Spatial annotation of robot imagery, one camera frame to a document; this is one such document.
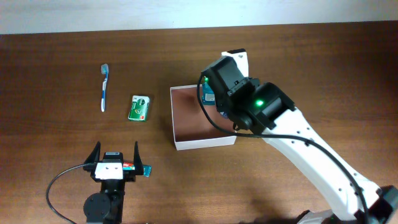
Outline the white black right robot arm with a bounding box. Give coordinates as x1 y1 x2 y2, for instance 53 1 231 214
199 56 397 224

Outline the purple pump soap bottle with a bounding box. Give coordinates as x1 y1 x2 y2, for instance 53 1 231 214
220 112 229 119

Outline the toothpaste tube under gripper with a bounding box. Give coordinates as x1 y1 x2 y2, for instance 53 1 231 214
123 162 152 177

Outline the pink open cardboard box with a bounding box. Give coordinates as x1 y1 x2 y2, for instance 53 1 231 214
170 85 236 151

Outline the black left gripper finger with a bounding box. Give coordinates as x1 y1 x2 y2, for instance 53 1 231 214
84 141 101 164
133 141 144 175

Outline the blue white toothbrush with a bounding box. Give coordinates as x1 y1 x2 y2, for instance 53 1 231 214
101 63 109 112

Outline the green Dettol soap box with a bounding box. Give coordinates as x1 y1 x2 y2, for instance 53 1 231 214
127 95 150 121

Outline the teal mouthwash bottle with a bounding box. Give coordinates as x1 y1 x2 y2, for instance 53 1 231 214
201 83 215 105

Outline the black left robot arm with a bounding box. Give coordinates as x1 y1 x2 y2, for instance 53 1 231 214
83 142 144 223

